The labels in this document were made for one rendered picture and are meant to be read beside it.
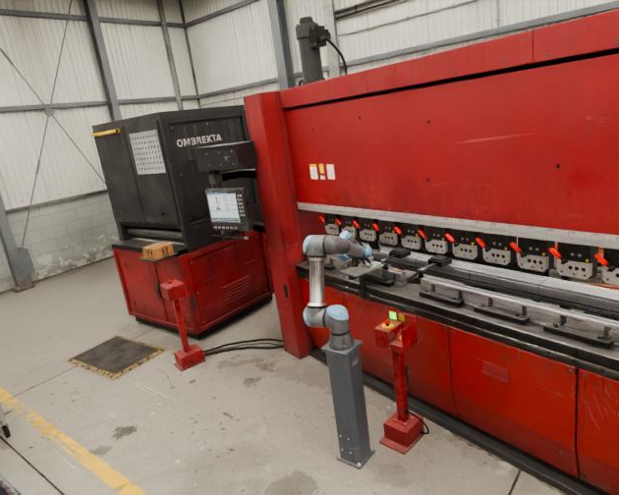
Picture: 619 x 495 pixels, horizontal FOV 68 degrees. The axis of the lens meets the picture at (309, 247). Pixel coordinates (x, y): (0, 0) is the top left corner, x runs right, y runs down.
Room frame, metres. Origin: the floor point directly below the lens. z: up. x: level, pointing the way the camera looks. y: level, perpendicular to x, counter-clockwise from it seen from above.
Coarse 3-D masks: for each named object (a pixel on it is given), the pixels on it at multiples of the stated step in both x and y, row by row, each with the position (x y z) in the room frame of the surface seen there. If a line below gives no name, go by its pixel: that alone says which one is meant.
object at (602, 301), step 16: (384, 256) 3.43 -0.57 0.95; (416, 256) 3.23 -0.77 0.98; (432, 272) 3.06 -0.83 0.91; (448, 272) 2.94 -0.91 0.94; (464, 272) 2.84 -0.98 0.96; (480, 272) 2.74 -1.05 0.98; (496, 272) 2.70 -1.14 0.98; (512, 272) 2.66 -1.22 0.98; (496, 288) 2.65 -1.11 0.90; (512, 288) 2.57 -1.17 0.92; (528, 288) 2.49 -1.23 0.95; (544, 288) 2.41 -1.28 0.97; (560, 288) 2.34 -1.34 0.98; (576, 288) 2.31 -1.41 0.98; (592, 288) 2.28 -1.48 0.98; (560, 304) 2.34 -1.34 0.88; (576, 304) 2.27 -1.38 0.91; (592, 304) 2.20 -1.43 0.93; (608, 304) 2.14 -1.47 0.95
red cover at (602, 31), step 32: (544, 32) 2.12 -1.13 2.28; (576, 32) 2.02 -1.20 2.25; (608, 32) 1.92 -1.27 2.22; (416, 64) 2.71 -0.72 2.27; (448, 64) 2.53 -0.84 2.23; (480, 64) 2.38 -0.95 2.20; (512, 64) 2.25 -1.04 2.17; (288, 96) 3.75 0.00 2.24; (320, 96) 3.42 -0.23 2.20; (352, 96) 3.26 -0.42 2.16
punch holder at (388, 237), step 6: (378, 222) 3.07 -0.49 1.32; (384, 222) 3.02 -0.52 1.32; (390, 222) 2.98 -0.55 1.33; (396, 222) 2.96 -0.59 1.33; (384, 228) 3.03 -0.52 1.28; (390, 228) 2.98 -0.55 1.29; (384, 234) 3.03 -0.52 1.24; (390, 234) 2.98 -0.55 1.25; (396, 234) 2.96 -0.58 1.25; (384, 240) 3.03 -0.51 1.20; (390, 240) 2.99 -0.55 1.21; (396, 240) 2.95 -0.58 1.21
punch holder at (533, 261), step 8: (520, 240) 2.24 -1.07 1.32; (528, 240) 2.21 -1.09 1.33; (536, 240) 2.17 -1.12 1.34; (544, 240) 2.14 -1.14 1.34; (528, 248) 2.21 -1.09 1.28; (536, 248) 2.17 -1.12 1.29; (544, 248) 2.14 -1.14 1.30; (520, 256) 2.24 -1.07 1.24; (528, 256) 2.20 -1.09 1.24; (536, 256) 2.17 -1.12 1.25; (544, 256) 2.14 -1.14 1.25; (552, 256) 2.17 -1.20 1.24; (520, 264) 2.24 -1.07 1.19; (528, 264) 2.20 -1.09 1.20; (536, 264) 2.17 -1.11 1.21; (544, 264) 2.13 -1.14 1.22; (552, 264) 2.17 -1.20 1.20
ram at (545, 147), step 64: (576, 64) 2.03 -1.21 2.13; (320, 128) 3.49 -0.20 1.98; (384, 128) 2.96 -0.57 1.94; (448, 128) 2.57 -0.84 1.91; (512, 128) 2.27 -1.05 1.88; (576, 128) 2.03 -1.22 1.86; (320, 192) 3.57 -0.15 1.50; (384, 192) 3.00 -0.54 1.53; (448, 192) 2.59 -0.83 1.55; (512, 192) 2.27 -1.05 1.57; (576, 192) 2.02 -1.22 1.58
